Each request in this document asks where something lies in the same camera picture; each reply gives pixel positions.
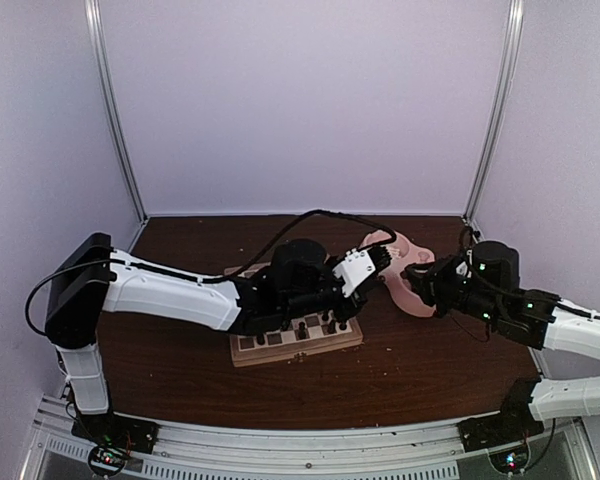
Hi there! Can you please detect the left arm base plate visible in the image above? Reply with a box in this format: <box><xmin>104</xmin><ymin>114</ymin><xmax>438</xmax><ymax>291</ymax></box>
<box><xmin>71</xmin><ymin>413</ymin><xmax>159</xmax><ymax>454</ymax></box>

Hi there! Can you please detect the wooden chess board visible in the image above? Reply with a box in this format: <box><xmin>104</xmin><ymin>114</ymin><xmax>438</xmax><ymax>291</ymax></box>
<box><xmin>223</xmin><ymin>264</ymin><xmax>365</xmax><ymax>368</ymax></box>

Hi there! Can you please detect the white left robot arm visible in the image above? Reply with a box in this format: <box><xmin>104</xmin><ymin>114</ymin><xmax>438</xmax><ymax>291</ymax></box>
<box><xmin>44</xmin><ymin>233</ymin><xmax>378</xmax><ymax>444</ymax></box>

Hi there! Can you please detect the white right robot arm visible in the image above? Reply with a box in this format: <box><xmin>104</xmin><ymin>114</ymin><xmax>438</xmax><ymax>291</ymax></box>
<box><xmin>401</xmin><ymin>241</ymin><xmax>600</xmax><ymax>442</ymax></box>

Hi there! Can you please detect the front aluminium rail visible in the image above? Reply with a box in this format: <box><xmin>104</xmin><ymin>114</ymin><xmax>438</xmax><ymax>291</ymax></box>
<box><xmin>16</xmin><ymin>396</ymin><xmax>600</xmax><ymax>479</ymax></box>

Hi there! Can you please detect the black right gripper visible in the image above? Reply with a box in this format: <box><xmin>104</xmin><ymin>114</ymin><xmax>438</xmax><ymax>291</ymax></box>
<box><xmin>405</xmin><ymin>254</ymin><xmax>501</xmax><ymax>327</ymax></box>

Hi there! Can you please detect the right aluminium frame post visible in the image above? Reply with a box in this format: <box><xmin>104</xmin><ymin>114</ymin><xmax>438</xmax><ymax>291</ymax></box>
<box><xmin>463</xmin><ymin>0</ymin><xmax>525</xmax><ymax>228</ymax></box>

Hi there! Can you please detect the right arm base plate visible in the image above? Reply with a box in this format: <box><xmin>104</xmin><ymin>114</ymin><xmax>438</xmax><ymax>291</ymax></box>
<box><xmin>457</xmin><ymin>411</ymin><xmax>544</xmax><ymax>452</ymax></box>

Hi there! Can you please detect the pink double bowl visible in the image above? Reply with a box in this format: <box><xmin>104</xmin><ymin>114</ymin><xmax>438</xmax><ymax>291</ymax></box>
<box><xmin>368</xmin><ymin>232</ymin><xmax>435</xmax><ymax>318</ymax></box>

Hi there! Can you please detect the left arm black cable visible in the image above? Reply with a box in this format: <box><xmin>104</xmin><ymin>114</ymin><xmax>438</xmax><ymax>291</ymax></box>
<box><xmin>24</xmin><ymin>208</ymin><xmax>400</xmax><ymax>339</ymax></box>

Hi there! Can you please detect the left aluminium frame post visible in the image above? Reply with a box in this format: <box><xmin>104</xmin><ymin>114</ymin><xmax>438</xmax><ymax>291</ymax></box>
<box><xmin>84</xmin><ymin>0</ymin><xmax>149</xmax><ymax>224</ymax></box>

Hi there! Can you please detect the aluminium frame post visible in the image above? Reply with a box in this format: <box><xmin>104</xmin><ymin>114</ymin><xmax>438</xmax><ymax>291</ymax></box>
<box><xmin>463</xmin><ymin>0</ymin><xmax>525</xmax><ymax>228</ymax></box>
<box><xmin>84</xmin><ymin>0</ymin><xmax>149</xmax><ymax>224</ymax></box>

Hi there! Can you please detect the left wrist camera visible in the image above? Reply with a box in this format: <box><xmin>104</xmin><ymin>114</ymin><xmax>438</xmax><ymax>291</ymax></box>
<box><xmin>332</xmin><ymin>245</ymin><xmax>391</xmax><ymax>298</ymax></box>

